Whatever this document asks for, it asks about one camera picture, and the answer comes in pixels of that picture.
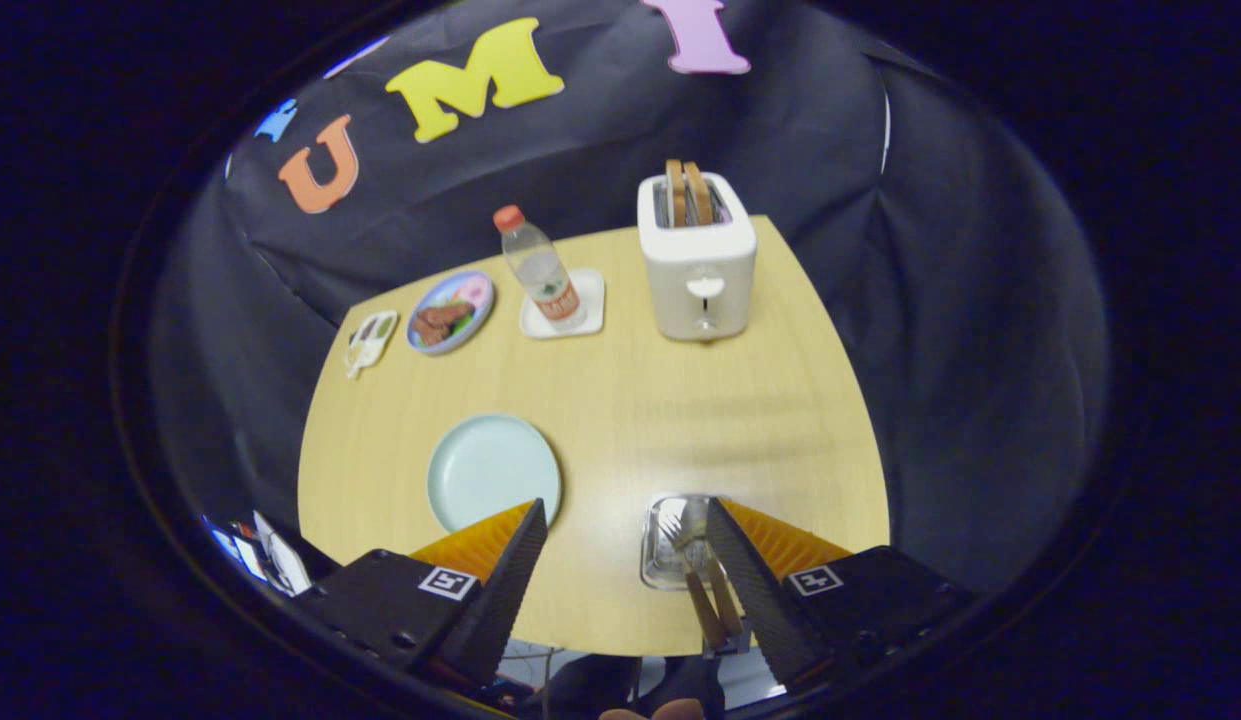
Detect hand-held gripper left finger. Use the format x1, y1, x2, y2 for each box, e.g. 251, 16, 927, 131
295, 497, 549, 696

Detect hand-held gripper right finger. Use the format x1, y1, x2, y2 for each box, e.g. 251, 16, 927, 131
704, 496, 973, 698

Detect silver fork wooden handle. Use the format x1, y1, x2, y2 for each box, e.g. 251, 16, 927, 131
660, 513, 731, 651

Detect clear glass container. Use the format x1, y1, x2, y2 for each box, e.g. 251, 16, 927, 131
639, 493, 726, 591

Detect light green plate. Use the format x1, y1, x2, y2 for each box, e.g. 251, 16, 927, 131
426, 414, 562, 534

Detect white papers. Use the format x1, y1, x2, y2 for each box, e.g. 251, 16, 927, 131
205, 510, 313, 598

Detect brown meat piece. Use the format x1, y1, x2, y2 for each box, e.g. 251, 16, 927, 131
413, 302, 476, 346

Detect white divided sauce dish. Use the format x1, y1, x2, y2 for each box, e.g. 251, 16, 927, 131
344, 310, 400, 379

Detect white square coaster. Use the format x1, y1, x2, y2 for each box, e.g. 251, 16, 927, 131
519, 267, 607, 340

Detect blue plate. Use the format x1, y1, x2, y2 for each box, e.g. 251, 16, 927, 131
406, 270, 495, 356

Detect clear water bottle red cap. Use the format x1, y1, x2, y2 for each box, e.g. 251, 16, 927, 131
493, 205, 588, 329

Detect white toaster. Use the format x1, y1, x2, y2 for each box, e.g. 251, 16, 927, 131
637, 172, 758, 343

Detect black backdrop cloth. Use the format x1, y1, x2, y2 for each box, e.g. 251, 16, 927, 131
148, 0, 1111, 591

